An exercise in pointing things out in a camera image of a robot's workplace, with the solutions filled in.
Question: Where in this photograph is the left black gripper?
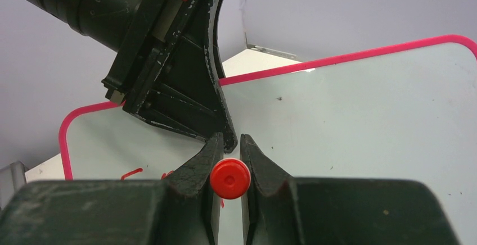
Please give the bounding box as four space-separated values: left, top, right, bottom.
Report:
102 0 238 153

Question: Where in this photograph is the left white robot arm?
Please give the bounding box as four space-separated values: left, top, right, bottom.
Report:
27 0 238 153

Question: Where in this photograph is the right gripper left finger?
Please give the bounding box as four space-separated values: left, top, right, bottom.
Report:
1 133 224 244

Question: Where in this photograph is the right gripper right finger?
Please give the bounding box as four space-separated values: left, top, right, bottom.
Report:
240 134 459 244

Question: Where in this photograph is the pink framed whiteboard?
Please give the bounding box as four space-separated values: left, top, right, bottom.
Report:
58 35 476 244

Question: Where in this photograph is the red capped whiteboard marker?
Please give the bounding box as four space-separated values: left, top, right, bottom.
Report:
210 158 251 199

